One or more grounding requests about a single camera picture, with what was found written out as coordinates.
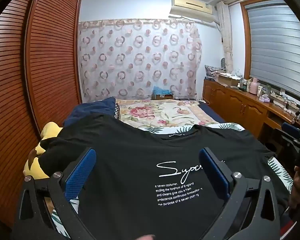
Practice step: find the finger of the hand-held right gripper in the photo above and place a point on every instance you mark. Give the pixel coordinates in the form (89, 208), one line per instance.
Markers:
(293, 132)

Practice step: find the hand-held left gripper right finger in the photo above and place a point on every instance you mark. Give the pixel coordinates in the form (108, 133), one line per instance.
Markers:
(215, 172)

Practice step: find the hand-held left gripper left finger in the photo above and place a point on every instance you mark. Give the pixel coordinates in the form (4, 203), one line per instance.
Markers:
(79, 171)

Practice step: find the black printed t-shirt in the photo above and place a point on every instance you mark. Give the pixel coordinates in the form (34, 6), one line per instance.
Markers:
(130, 170)

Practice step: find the palm leaf bed sheet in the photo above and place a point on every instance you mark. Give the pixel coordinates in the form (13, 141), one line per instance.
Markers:
(277, 171)

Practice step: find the stack of books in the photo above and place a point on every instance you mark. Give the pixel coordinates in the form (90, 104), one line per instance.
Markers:
(282, 102)

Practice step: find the lilac cloth bundle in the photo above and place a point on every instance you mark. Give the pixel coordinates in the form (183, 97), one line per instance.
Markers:
(265, 98)

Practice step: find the yellow plush toy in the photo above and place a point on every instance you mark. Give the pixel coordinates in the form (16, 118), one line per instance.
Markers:
(50, 131)

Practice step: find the navy blue cloth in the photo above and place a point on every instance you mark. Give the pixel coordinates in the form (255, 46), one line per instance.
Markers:
(90, 112)

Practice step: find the pink bottle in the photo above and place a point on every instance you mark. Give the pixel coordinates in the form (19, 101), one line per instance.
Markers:
(253, 87)

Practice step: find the navy mattress cover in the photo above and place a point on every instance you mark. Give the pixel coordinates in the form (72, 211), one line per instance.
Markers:
(211, 112)

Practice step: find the wooden cabinet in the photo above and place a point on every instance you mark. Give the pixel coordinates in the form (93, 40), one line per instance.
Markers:
(237, 105)

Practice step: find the floral blanket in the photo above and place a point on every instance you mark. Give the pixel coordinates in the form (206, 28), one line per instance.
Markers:
(160, 113)

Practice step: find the open cardboard box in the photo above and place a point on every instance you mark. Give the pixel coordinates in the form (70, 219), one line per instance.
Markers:
(227, 80)

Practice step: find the grey window blind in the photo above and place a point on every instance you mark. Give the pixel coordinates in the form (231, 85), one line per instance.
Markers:
(277, 45)

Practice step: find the cardboard box with blue cloth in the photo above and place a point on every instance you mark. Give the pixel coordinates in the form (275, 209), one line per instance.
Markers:
(162, 93)

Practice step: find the patterned pillow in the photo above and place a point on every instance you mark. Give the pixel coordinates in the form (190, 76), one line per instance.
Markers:
(213, 71)

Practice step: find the beige window curtain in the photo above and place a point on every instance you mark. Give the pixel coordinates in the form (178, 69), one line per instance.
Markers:
(226, 37)

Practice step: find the wooden louvered wardrobe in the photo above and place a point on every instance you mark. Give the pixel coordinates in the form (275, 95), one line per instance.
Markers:
(50, 55)

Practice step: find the circle-patterned sheer curtain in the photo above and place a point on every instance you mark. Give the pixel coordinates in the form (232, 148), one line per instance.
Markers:
(140, 60)

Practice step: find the beige air conditioner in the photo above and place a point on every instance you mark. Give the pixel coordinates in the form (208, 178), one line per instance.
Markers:
(191, 8)

